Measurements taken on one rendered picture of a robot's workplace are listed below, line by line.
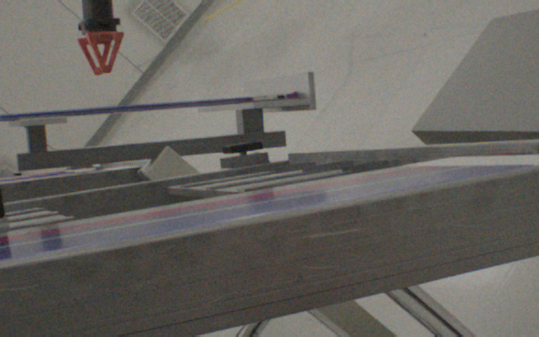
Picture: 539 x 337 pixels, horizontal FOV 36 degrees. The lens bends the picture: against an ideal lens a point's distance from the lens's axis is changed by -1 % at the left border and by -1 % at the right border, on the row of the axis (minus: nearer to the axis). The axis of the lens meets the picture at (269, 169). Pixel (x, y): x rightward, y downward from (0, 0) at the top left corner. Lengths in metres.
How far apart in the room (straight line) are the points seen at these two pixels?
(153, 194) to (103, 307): 0.71
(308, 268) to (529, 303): 1.39
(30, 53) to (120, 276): 8.23
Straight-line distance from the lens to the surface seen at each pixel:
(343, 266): 0.54
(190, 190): 1.09
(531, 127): 1.09
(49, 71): 8.70
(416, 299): 1.42
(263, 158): 1.24
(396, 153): 0.98
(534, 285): 1.92
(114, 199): 1.18
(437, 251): 0.57
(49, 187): 1.94
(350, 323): 1.65
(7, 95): 8.63
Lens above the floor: 1.11
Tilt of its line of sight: 17 degrees down
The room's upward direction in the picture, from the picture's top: 49 degrees counter-clockwise
